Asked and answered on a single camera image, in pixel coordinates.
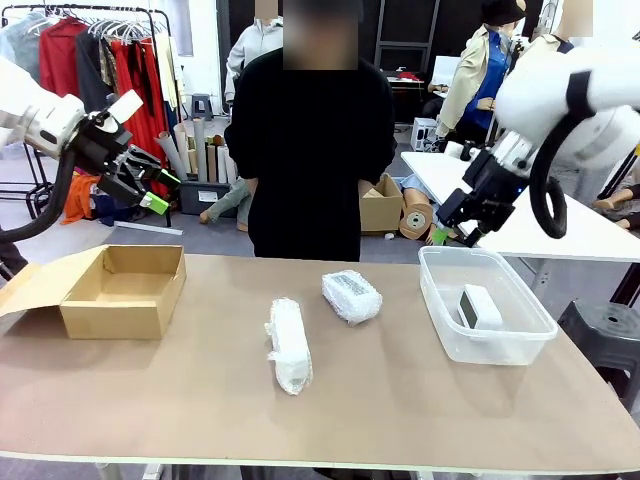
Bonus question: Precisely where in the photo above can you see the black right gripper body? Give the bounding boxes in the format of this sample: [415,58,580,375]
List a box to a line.
[435,148,527,227]

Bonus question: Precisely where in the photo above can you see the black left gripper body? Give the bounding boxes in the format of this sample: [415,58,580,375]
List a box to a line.
[73,109,147,195]

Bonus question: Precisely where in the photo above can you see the white unwrapped digital clock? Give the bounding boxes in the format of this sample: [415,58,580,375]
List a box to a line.
[456,283,505,332]

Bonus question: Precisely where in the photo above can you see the short bubble-wrapped clock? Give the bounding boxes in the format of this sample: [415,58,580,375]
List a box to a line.
[321,269,384,327]

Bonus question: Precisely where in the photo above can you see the long bubble-wrapped white clock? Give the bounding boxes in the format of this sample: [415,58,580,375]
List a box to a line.
[264,297,314,396]

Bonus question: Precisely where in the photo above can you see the leaning grey paper roll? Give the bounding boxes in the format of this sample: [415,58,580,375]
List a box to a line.
[155,130,186,180]

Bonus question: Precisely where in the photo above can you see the aluminium bar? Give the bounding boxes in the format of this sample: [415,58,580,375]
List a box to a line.
[113,219,185,235]

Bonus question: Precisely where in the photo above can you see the beige paper roll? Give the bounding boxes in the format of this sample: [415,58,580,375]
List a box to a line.
[173,123,192,176]

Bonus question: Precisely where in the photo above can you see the grey storage bin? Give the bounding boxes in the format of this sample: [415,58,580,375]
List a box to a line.
[178,178,236,215]

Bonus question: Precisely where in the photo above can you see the long red pleated dress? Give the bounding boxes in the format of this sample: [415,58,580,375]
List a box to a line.
[109,39,169,196]

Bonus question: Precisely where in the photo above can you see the tall grey paper roll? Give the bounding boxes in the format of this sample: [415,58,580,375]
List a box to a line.
[193,117,208,182]

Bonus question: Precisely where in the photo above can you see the orange garment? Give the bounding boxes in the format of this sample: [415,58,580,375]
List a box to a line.
[62,172,101,225]

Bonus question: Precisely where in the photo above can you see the small background cardboard box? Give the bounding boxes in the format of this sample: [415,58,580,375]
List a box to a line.
[359,173,405,236]

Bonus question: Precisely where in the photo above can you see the lying mannequin green clothes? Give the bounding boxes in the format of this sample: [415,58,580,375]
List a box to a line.
[199,177,251,234]

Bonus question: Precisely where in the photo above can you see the black hanging garment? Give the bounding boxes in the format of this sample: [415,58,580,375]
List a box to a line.
[74,29,114,114]

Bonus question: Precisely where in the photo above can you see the small grey stool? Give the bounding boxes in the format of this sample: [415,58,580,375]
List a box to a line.
[189,93,215,121]

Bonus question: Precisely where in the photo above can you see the white computer case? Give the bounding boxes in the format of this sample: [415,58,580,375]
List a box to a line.
[410,117,442,152]

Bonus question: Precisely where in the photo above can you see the red hanging jacket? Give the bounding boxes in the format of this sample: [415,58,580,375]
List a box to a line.
[38,17,89,99]

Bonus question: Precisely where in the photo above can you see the white background table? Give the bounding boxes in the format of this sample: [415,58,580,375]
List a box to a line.
[400,149,640,264]

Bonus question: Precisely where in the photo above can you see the mannequin beige jacket blue shirt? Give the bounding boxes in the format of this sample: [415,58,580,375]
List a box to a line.
[434,0,521,151]

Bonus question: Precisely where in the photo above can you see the clear plastic container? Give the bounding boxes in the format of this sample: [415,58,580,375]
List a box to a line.
[418,244,560,366]

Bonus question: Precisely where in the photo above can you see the open brown cardboard box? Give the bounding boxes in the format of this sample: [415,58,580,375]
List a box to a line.
[0,243,187,340]

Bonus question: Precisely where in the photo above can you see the grey hanging garment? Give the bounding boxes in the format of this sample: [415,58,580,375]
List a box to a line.
[0,12,49,84]

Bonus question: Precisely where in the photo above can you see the lying mannequin bare legs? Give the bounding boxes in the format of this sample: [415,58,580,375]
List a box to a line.
[592,183,640,231]

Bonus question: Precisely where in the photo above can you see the black clothes rack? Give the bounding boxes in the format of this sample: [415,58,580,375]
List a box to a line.
[0,3,174,227]

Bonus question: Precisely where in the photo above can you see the person in black sweater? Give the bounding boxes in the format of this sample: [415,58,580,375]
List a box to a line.
[224,0,399,263]

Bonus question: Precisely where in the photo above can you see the mannequin in grey hoodie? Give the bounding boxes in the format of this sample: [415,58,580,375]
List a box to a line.
[224,0,284,106]

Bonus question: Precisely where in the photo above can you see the black plastic stool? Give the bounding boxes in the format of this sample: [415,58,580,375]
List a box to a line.
[557,298,640,401]

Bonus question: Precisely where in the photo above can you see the mannequin beige vest navy shirt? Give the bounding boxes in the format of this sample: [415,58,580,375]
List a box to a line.
[529,0,596,56]

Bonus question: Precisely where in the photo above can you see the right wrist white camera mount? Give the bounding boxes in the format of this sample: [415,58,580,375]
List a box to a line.
[492,128,534,174]

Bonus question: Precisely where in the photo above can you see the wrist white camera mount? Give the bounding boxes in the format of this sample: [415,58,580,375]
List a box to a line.
[102,88,145,134]
[492,128,534,174]

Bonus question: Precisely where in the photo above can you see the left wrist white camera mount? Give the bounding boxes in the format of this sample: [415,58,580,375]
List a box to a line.
[102,88,145,134]

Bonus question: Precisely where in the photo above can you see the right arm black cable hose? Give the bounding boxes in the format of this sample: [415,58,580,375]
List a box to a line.
[528,112,570,240]

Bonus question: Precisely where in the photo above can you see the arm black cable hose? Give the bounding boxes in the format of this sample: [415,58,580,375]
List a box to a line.
[528,112,570,240]
[0,148,77,242]

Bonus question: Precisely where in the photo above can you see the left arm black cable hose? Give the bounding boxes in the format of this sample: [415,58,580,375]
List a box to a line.
[0,148,77,242]

